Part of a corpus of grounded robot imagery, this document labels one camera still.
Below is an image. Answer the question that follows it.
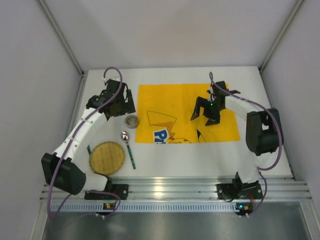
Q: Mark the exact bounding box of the round woven bamboo plate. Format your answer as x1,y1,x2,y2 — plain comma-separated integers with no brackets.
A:
89,141,125,176

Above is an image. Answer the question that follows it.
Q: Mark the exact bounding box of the spoon with green handle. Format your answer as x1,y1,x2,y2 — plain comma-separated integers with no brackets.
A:
120,131,136,170

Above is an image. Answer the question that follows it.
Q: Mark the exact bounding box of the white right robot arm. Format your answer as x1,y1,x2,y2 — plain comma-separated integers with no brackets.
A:
190,81,284,202

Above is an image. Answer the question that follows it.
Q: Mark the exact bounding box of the perforated grey cable duct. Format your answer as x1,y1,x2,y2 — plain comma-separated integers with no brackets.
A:
50,201,251,213

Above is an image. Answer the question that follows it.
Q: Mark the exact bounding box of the aluminium mounting rail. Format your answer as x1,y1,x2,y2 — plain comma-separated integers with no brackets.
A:
39,175,312,201

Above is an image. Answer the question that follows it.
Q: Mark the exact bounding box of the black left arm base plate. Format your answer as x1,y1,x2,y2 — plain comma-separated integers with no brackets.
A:
84,184,129,200

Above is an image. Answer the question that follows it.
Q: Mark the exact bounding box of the yellow cartoon placemat cloth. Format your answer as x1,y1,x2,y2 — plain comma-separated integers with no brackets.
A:
135,83,241,144

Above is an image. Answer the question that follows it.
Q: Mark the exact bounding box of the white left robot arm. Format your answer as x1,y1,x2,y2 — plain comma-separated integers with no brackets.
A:
41,78,136,195

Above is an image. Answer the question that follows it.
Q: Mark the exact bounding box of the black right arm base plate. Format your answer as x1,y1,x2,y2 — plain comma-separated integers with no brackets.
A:
216,181,263,202

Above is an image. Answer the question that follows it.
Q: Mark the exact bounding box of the fork with green handle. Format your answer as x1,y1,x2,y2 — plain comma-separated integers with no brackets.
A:
86,145,92,156

